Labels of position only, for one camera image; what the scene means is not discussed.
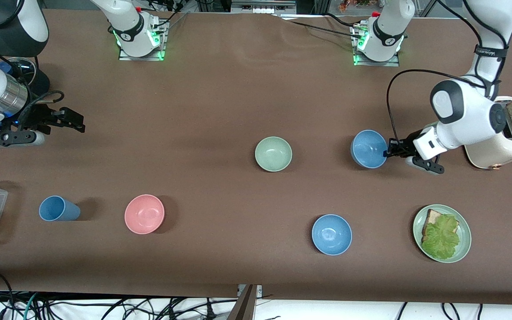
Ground blue bowl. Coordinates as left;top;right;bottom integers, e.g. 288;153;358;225
351;129;389;169
312;214;353;256

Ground green bowl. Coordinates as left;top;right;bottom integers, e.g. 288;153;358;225
255;136;293;172

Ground pink bowl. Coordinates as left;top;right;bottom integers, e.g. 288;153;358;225
124;194;165;235

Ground black pot with lid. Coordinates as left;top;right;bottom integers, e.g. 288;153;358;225
0;57;51;96

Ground glass lid blue knob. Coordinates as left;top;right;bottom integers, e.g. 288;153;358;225
0;57;38;79

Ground white bread slice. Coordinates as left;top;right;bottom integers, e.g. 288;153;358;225
422;209;460;243

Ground cream toaster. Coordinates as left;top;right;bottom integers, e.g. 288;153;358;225
464;96;512;170

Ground blue cup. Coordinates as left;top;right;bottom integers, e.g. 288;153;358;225
39;196;81;222

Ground green lettuce leaf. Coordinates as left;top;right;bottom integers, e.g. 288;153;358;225
421;214;461;260

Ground green plate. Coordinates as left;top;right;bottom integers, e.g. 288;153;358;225
413;204;472;264

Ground colourful food items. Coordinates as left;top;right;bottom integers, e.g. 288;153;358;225
340;0;374;12

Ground brown table cover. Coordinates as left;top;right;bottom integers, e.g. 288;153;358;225
0;9;512;306

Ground dark pole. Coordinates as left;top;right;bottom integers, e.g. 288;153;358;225
227;284;257;320

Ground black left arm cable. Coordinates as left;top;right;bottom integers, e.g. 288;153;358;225
386;0;512;154

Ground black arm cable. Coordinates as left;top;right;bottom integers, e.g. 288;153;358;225
0;22;64;132
386;0;512;154

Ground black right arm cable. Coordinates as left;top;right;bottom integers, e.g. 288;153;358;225
0;22;64;132

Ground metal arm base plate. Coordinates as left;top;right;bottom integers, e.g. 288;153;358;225
353;22;401;67
118;20;166;61

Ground short black cable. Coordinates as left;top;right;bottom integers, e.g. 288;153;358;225
324;12;358;28

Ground black base cable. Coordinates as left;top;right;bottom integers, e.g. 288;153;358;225
152;0;190;34

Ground long black cable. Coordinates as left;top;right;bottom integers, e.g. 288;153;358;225
274;15;360;36

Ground teal cable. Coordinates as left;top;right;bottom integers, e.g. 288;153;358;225
21;292;40;320

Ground grey metal frame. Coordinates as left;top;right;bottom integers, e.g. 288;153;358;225
231;0;297;15

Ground small metal bracket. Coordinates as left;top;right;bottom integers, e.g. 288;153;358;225
237;284;263;297

